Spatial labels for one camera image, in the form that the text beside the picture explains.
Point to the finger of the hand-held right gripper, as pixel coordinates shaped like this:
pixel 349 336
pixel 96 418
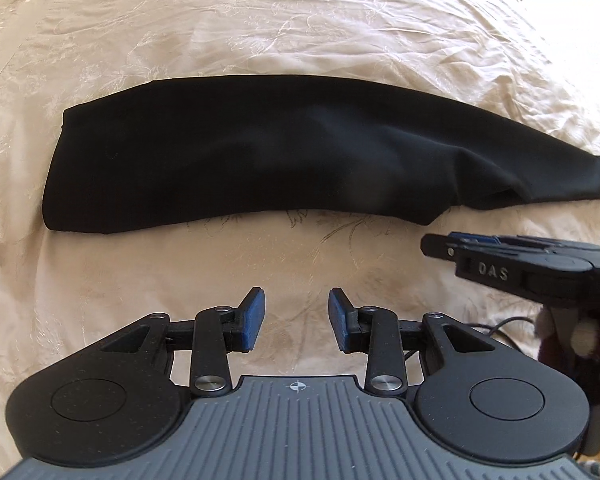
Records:
pixel 436 246
pixel 472 238

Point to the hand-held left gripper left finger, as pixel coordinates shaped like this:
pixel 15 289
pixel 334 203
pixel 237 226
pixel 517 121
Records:
pixel 254 312

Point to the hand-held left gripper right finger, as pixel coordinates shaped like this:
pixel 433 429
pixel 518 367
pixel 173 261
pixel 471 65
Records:
pixel 338 313

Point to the black pants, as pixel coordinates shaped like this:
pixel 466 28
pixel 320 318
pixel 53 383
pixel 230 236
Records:
pixel 260 160

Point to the cream embroidered bedspread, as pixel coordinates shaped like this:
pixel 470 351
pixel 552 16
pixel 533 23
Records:
pixel 260 25

